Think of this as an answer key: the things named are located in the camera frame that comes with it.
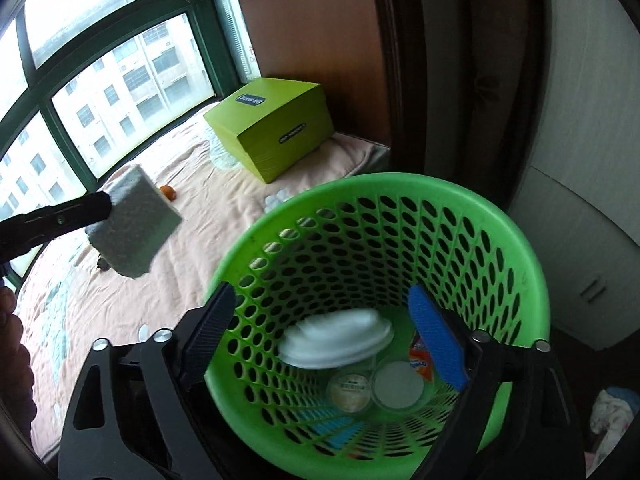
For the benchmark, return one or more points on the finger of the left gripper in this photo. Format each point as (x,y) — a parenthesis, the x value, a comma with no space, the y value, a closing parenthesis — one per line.
(21,233)

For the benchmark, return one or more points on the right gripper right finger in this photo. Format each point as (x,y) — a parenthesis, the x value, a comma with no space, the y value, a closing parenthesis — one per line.
(439,340)

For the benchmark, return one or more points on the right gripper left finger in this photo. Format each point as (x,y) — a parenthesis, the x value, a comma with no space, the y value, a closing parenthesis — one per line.
(198,334)

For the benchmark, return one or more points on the white foam block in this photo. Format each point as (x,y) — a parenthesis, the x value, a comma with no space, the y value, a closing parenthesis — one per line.
(140,223)

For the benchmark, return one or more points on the small orange ball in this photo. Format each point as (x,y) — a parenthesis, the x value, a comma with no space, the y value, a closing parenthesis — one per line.
(168,192)

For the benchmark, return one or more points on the green perforated trash basket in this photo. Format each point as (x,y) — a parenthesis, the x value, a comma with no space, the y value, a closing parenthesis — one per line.
(356,246)

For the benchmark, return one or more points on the left hand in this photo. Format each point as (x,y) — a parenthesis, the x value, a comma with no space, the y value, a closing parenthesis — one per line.
(17,378)

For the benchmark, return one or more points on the orange snack wrapper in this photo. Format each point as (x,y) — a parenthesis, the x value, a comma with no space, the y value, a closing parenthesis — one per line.
(420,359)

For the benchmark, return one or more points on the clear round cup lid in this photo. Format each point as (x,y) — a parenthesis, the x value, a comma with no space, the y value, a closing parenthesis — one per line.
(397,386)

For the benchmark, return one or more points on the white plastic lid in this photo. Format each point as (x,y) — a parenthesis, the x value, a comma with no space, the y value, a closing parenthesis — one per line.
(335,339)

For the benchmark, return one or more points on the floral cloth pile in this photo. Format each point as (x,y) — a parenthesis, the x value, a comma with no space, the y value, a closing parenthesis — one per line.
(612,414)

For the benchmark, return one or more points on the white wardrobe cabinet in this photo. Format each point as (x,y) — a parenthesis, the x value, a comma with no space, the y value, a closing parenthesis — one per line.
(578,201)

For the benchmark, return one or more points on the lime green cardboard box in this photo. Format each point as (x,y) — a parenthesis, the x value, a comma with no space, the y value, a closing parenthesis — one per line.
(270,123)

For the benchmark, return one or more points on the brown wooden panel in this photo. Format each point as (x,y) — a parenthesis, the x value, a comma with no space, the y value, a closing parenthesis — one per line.
(335,43)

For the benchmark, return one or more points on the green window frame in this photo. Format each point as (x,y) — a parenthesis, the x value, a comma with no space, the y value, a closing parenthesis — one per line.
(86,85)

